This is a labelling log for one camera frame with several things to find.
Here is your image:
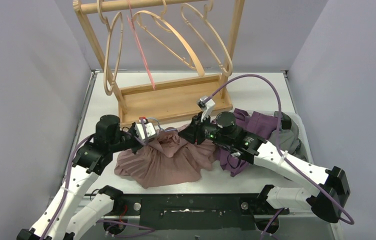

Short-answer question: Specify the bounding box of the middle wooden hanger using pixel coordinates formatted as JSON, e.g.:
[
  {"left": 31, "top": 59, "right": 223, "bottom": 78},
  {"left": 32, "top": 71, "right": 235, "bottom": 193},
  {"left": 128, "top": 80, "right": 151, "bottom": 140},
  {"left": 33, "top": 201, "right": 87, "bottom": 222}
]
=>
[{"left": 132, "top": 0, "right": 205, "bottom": 77}]

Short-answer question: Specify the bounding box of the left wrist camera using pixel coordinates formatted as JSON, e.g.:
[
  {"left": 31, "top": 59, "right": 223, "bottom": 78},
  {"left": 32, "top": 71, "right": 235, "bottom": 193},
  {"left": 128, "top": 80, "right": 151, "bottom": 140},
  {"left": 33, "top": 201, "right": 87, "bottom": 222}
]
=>
[{"left": 134, "top": 117, "right": 158, "bottom": 142}]

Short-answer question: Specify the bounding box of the blue wire hanger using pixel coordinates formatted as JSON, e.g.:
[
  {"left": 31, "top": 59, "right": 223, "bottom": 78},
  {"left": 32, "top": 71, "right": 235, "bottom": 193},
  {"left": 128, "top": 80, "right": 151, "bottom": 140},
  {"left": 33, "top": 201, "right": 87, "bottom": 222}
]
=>
[{"left": 146, "top": 117, "right": 178, "bottom": 132}]

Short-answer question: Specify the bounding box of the pink pleated skirt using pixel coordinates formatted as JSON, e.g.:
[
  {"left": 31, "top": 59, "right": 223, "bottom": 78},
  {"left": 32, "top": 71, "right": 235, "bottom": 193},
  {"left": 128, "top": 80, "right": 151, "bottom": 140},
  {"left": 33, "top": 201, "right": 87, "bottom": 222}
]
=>
[{"left": 114, "top": 124, "right": 217, "bottom": 189}]

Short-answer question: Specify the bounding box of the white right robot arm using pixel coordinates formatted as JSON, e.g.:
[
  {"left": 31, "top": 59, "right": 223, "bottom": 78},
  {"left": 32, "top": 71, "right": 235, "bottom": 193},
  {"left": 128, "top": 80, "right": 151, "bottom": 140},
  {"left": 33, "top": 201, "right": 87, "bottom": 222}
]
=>
[{"left": 178, "top": 111, "right": 351, "bottom": 223}]

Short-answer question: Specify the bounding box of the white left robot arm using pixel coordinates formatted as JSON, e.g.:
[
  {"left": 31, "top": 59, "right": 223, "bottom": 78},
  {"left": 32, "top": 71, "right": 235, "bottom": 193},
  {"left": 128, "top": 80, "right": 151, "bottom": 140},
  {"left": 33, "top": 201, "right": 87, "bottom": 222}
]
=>
[{"left": 16, "top": 114, "right": 152, "bottom": 240}]

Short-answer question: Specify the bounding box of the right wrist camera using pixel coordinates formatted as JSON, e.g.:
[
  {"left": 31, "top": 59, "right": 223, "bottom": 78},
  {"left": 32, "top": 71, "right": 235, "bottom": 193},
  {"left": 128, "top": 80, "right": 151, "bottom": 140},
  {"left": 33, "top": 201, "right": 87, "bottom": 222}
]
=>
[{"left": 197, "top": 96, "right": 215, "bottom": 122}]

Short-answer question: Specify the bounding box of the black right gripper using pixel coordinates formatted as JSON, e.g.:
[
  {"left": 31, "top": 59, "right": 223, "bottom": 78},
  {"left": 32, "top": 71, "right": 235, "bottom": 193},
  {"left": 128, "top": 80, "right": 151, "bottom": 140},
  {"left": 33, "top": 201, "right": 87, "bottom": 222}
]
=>
[{"left": 178, "top": 111, "right": 233, "bottom": 146}]

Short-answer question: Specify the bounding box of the grey green skirt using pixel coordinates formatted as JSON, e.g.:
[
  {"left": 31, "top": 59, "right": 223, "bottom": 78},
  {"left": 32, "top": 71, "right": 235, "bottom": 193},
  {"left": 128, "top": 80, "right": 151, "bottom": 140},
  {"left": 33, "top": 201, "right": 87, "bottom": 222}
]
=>
[{"left": 268, "top": 112, "right": 308, "bottom": 162}]

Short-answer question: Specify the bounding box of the white plastic basket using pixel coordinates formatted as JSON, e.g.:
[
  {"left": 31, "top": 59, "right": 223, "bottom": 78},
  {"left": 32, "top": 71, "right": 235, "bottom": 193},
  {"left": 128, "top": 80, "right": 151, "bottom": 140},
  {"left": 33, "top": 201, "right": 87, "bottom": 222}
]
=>
[{"left": 285, "top": 112, "right": 315, "bottom": 164}]

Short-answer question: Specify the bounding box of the purple skirt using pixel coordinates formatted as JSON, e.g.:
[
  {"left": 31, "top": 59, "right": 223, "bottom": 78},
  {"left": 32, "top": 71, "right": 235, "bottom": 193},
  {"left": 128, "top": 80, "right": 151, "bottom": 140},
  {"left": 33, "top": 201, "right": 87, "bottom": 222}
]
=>
[{"left": 214, "top": 108, "right": 278, "bottom": 177}]

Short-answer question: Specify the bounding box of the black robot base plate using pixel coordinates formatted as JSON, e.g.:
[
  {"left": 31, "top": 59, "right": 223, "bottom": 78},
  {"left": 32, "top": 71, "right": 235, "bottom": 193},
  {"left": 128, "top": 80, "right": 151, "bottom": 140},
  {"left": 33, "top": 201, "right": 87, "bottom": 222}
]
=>
[{"left": 106, "top": 186, "right": 278, "bottom": 231}]

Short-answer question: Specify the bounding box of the left wooden hanger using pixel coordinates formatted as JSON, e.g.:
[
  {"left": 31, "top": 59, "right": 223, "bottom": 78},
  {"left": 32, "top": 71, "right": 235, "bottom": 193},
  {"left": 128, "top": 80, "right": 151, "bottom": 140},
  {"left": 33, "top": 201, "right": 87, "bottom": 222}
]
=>
[{"left": 96, "top": 0, "right": 124, "bottom": 96}]

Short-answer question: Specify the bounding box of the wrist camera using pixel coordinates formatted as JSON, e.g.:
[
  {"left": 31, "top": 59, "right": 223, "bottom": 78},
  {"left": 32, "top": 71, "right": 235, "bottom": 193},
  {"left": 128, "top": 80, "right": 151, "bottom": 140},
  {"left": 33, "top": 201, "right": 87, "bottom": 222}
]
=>
[
  {"left": 197, "top": 96, "right": 215, "bottom": 122},
  {"left": 134, "top": 117, "right": 158, "bottom": 142}
]

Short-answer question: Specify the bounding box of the right wooden hanger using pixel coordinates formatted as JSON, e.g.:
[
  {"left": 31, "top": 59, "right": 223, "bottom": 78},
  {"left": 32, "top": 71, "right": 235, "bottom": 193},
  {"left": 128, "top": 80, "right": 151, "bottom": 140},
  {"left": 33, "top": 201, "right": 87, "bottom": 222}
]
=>
[{"left": 180, "top": 0, "right": 233, "bottom": 77}]

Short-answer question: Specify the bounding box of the pink wire hanger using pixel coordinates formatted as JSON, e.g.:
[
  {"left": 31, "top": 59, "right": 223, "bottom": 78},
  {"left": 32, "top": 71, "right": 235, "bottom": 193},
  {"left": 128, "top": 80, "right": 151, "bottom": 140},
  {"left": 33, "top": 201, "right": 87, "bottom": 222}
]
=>
[{"left": 126, "top": 0, "right": 157, "bottom": 91}]

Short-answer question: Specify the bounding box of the wooden hanger rack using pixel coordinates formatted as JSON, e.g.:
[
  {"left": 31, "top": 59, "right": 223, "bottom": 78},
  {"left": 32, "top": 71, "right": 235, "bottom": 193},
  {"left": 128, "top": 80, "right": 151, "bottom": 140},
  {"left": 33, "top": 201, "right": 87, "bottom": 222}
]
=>
[{"left": 72, "top": 0, "right": 245, "bottom": 125}]

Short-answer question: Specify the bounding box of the wooden hanger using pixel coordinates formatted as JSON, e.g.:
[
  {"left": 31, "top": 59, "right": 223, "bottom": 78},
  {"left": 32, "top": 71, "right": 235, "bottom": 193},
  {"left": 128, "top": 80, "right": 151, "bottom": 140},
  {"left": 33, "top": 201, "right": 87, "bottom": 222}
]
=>
[
  {"left": 96, "top": 0, "right": 124, "bottom": 96},
  {"left": 132, "top": 0, "right": 205, "bottom": 77},
  {"left": 180, "top": 0, "right": 233, "bottom": 77}
]

